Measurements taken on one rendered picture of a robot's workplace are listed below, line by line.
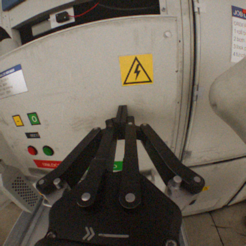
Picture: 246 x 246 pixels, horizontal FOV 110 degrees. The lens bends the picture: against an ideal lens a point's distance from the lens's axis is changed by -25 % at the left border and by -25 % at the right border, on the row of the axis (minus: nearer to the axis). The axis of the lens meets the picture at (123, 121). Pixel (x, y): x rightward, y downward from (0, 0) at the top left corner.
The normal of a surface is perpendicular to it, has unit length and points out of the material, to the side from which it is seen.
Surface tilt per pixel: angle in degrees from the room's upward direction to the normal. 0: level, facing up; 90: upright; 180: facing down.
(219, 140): 90
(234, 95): 92
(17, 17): 90
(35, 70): 90
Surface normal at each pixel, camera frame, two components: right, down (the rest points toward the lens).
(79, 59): -0.04, 0.44
